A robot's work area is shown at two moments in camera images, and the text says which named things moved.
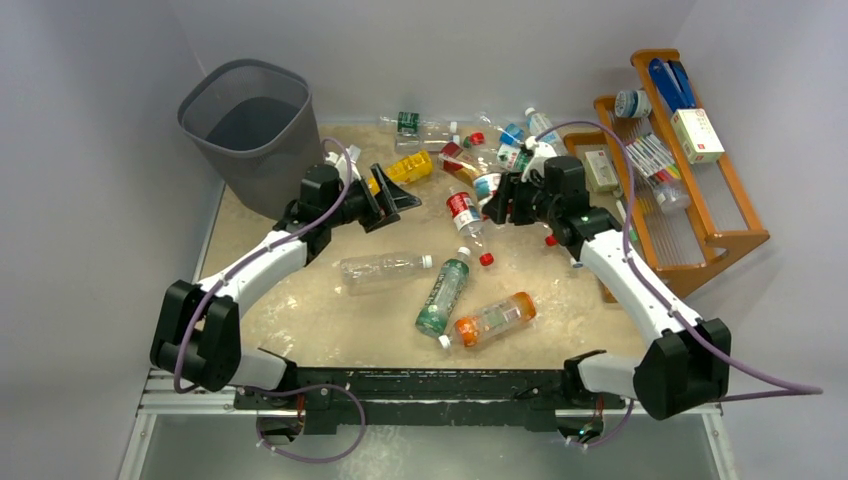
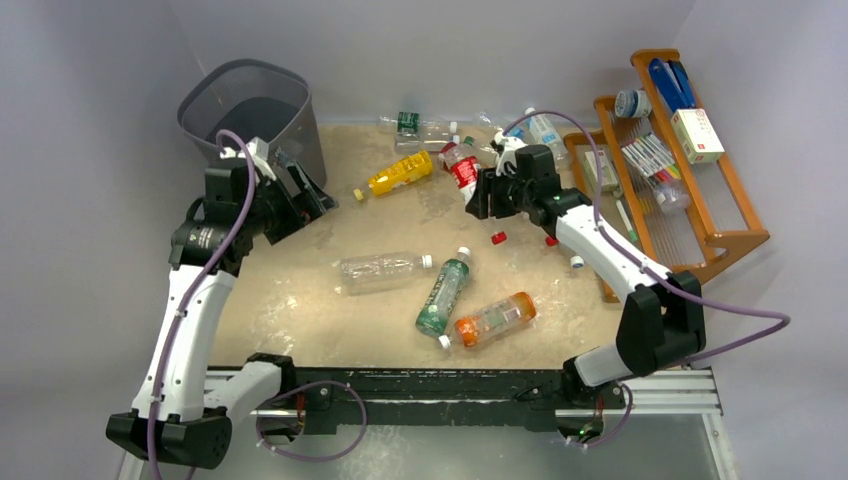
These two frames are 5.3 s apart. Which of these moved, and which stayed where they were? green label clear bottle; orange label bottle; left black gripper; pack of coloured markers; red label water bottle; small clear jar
Moved: red label water bottle; left black gripper
Stayed: green label clear bottle; pack of coloured markers; small clear jar; orange label bottle
